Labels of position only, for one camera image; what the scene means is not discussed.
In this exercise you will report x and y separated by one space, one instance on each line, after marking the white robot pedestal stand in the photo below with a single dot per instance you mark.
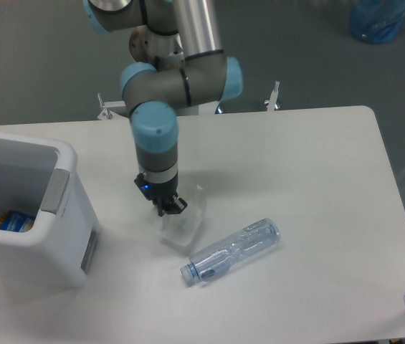
114 109

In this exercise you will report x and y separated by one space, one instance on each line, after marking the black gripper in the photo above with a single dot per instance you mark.
162 195

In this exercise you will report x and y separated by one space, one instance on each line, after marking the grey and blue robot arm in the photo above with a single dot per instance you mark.
179 62

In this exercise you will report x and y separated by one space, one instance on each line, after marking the white trash can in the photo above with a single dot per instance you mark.
38 177

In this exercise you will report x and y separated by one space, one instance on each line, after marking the clear plastic bottle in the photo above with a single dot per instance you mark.
217 258

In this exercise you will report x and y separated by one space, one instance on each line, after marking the blue snack packet in bin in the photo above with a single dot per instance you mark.
16 221

